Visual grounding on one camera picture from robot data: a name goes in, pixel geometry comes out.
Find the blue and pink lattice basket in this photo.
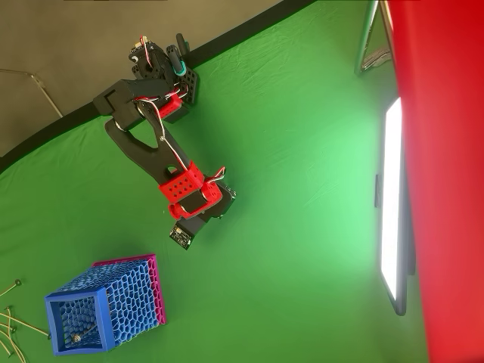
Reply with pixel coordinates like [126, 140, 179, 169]
[44, 253, 168, 357]

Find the green cloth with black edge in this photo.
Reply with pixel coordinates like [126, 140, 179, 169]
[0, 0, 430, 363]

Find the white LED light panel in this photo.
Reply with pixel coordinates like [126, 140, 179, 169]
[374, 96, 416, 317]

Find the blurred red object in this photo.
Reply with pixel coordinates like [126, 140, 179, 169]
[385, 0, 484, 363]

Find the small wrist camera board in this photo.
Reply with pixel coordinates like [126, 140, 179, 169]
[169, 225, 196, 251]

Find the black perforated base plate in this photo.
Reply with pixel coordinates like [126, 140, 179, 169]
[175, 67, 200, 107]

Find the black clamp with teal handle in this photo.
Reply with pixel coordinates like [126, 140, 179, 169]
[166, 33, 189, 78]

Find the thin grey floor cable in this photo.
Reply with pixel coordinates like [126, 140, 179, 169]
[0, 68, 64, 119]

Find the metal stand frame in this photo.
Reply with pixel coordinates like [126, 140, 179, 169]
[353, 0, 395, 78]

